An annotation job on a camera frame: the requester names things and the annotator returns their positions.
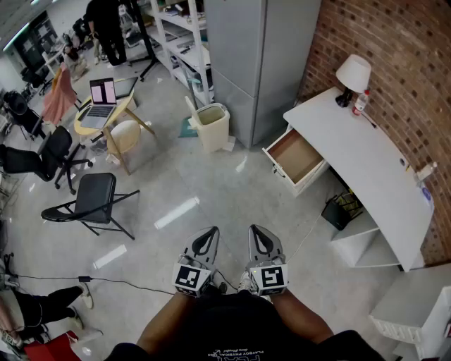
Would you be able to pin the round wooden table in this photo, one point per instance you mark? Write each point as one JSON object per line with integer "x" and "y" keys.
{"x": 121, "y": 111}

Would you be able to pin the black floor stand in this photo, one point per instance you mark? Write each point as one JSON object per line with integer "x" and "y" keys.
{"x": 146, "y": 46}

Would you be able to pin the green dustpan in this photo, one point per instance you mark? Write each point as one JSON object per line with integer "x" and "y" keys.
{"x": 186, "y": 128}

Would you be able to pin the tall grey metal cabinet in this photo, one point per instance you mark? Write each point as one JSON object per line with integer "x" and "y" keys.
{"x": 253, "y": 70}

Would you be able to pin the person's white shoe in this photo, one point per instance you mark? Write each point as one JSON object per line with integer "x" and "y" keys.
{"x": 245, "y": 282}

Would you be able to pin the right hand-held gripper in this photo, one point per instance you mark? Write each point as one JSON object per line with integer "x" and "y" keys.
{"x": 269, "y": 276}

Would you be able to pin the black office chair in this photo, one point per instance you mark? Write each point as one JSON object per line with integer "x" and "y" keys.
{"x": 53, "y": 155}

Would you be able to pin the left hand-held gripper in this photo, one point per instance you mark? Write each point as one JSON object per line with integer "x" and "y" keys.
{"x": 193, "y": 278}

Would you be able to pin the white desk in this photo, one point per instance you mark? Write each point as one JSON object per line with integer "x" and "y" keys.
{"x": 359, "y": 155}

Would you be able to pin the person's dark shoe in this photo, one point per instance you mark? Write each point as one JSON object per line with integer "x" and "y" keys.
{"x": 222, "y": 287}

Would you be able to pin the clear bottle white cap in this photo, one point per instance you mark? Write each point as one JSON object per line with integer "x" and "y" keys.
{"x": 425, "y": 171}

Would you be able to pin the black mesh chair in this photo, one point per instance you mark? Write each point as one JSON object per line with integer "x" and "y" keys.
{"x": 19, "y": 109}

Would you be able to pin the white storage unit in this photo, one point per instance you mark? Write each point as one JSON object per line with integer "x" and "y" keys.
{"x": 415, "y": 313}

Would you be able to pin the black folding chair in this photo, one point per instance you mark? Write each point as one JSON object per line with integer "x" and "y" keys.
{"x": 95, "y": 197}

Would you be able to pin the beige plastic trash bin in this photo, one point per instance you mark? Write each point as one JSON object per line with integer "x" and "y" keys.
{"x": 213, "y": 132}

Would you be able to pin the white shade table lamp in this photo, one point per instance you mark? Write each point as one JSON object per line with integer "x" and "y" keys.
{"x": 354, "y": 72}

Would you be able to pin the person's right forearm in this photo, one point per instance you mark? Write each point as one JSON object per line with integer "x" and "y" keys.
{"x": 303, "y": 317}

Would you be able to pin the person's left forearm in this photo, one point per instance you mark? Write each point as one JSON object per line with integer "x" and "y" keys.
{"x": 165, "y": 324}

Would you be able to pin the clear bottle red cap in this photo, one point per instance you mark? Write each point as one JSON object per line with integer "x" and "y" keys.
{"x": 361, "y": 103}

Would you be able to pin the red box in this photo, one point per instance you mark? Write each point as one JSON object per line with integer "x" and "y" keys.
{"x": 53, "y": 349}

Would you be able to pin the pink cloth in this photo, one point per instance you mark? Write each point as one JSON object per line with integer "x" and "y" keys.
{"x": 60, "y": 98}

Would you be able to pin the black flat monitor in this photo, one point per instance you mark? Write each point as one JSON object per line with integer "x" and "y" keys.
{"x": 126, "y": 87}

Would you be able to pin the white desk drawer wooden inside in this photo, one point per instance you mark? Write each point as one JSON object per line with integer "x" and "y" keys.
{"x": 294, "y": 157}

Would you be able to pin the thin black pen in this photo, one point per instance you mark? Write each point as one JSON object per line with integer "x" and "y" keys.
{"x": 370, "y": 120}

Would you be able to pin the beige round stool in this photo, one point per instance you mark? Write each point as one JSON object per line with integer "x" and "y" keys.
{"x": 124, "y": 135}

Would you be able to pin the white shelving unit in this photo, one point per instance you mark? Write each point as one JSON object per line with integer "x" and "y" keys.
{"x": 183, "y": 46}

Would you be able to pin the silver open laptop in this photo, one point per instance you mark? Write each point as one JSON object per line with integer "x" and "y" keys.
{"x": 98, "y": 105}

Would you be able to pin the person's black shirt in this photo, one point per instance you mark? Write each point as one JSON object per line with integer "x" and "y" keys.
{"x": 239, "y": 331}

